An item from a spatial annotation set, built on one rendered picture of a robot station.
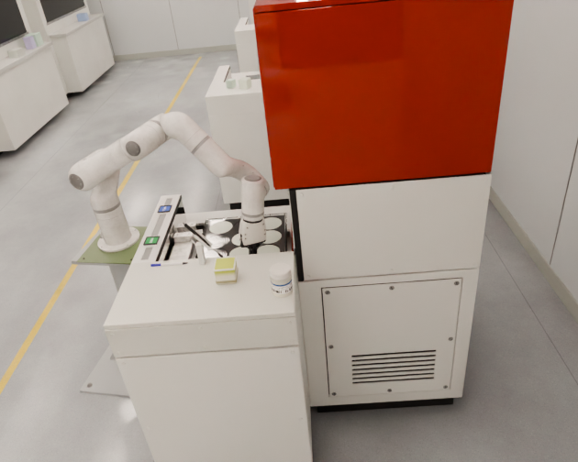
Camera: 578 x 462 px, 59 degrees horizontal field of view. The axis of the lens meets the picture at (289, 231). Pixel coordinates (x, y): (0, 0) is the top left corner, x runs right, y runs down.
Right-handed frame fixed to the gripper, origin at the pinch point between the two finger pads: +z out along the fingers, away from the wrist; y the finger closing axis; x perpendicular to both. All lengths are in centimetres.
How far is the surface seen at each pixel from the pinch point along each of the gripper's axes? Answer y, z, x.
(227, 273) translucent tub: 19.2, -6.7, 18.3
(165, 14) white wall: -233, -12, -797
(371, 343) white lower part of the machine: -41, 40, 29
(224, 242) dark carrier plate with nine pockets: 4.4, 2.8, -17.5
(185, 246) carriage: 17.5, 6.6, -28.3
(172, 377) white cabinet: 42, 27, 22
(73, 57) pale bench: -47, 30, -657
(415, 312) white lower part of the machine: -54, 22, 38
